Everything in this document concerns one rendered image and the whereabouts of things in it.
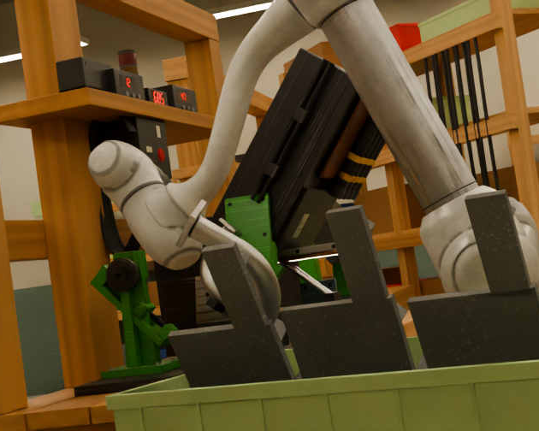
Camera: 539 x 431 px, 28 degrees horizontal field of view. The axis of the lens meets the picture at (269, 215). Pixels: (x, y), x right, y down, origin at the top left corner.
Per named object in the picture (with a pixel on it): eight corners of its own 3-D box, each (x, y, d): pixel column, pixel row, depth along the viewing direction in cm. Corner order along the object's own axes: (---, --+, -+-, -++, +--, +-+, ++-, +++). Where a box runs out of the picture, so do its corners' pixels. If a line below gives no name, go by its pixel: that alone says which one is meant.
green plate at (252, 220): (284, 282, 262) (279, 200, 268) (272, 275, 254) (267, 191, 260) (240, 288, 265) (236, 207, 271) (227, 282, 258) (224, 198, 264)
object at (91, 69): (115, 92, 259) (112, 64, 260) (85, 85, 245) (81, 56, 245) (90, 98, 262) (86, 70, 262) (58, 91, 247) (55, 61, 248)
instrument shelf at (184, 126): (235, 133, 320) (233, 121, 321) (90, 104, 235) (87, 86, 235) (160, 148, 328) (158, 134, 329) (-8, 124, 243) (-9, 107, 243)
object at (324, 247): (371, 250, 277) (370, 238, 277) (356, 251, 262) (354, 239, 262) (232, 269, 290) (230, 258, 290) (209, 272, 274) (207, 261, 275)
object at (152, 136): (174, 179, 275) (166, 121, 276) (145, 176, 259) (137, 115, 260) (131, 186, 279) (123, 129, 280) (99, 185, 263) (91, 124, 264)
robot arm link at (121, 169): (108, 179, 222) (138, 226, 217) (68, 156, 208) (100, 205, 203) (147, 146, 221) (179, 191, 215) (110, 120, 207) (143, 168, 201)
